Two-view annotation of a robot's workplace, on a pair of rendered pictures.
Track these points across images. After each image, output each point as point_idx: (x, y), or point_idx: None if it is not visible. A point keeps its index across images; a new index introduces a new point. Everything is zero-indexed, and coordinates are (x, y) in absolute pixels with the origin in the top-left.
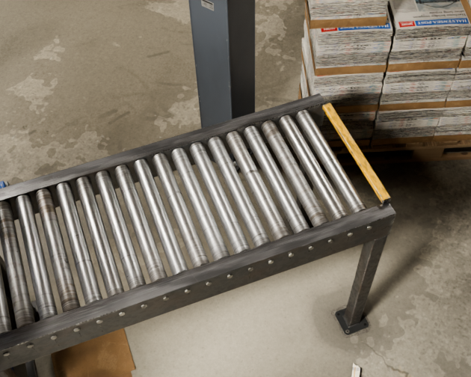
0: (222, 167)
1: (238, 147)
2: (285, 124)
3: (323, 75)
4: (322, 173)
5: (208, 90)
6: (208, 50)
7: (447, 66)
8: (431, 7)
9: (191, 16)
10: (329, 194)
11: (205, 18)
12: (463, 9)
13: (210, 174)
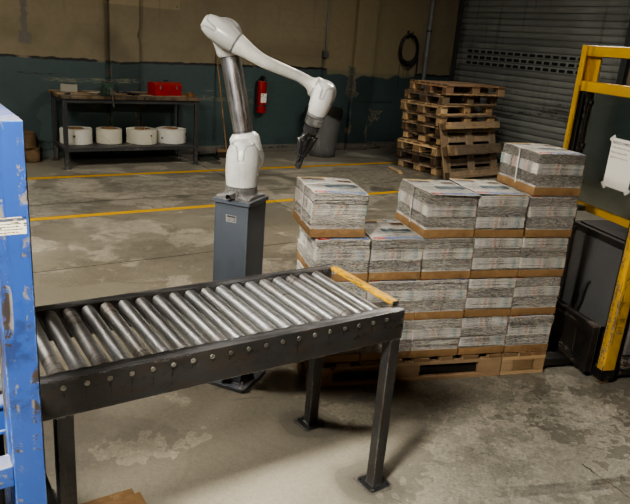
0: (260, 294)
1: (271, 285)
2: (305, 276)
3: None
4: (341, 295)
5: None
6: (227, 263)
7: (412, 276)
8: (393, 232)
9: (215, 234)
10: (350, 302)
11: (227, 232)
12: (415, 233)
13: (252, 295)
